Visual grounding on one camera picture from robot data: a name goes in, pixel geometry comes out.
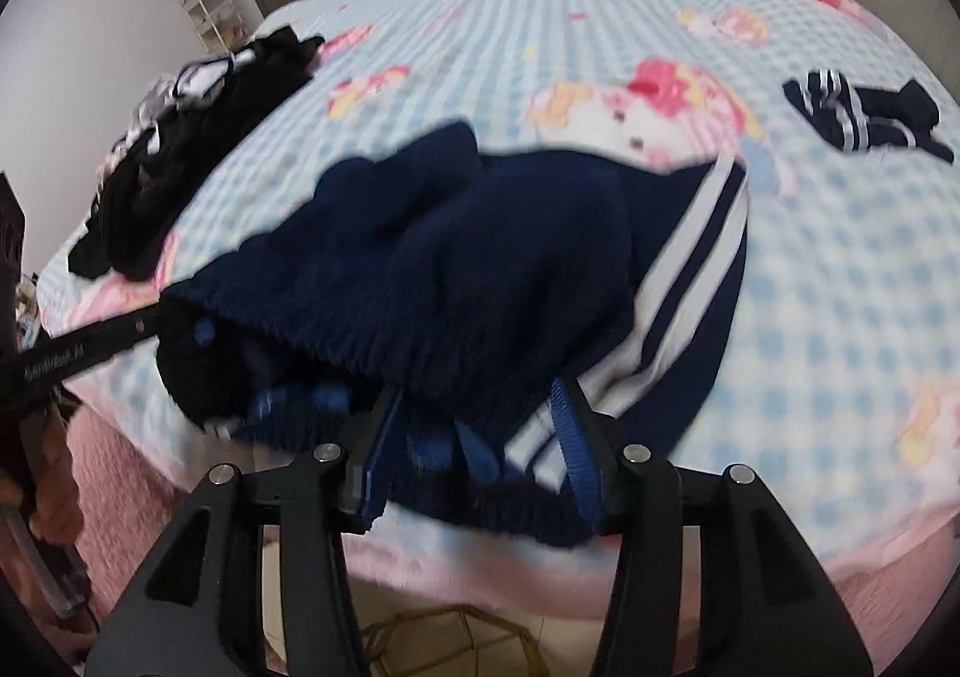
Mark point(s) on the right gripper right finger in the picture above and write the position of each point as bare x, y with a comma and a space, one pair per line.
767, 607

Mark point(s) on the white shelf rack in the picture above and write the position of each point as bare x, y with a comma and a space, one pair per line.
217, 23

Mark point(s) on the black and white clothes pile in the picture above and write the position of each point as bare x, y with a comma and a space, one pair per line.
183, 132

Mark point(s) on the pink bed sheet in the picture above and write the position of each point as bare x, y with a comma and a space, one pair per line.
420, 571

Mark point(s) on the small navy striped garment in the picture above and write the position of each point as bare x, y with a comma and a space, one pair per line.
856, 119

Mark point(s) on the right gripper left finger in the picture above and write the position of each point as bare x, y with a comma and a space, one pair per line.
194, 607

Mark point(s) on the navy striped sweater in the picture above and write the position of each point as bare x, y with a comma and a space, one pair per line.
471, 296

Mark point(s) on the blue checkered cartoon blanket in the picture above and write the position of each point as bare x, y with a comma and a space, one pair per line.
840, 378

